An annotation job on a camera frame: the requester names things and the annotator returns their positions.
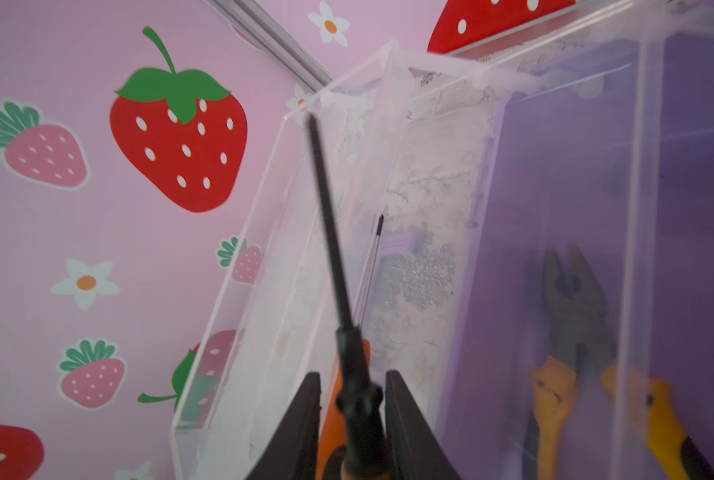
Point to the purple plastic tool box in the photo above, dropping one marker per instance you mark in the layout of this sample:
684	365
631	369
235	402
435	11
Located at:
449	179

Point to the small orange black screwdriver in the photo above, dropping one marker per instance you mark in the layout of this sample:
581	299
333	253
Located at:
361	452

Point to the yellow handled combination pliers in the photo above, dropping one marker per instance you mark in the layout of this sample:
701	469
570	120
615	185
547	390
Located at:
577	304

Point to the large orange handled screwdriver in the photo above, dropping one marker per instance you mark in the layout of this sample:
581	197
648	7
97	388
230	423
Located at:
324	194

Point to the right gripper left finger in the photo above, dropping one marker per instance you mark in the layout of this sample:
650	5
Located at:
292	452

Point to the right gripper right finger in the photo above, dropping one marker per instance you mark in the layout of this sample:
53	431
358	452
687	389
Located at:
413	450

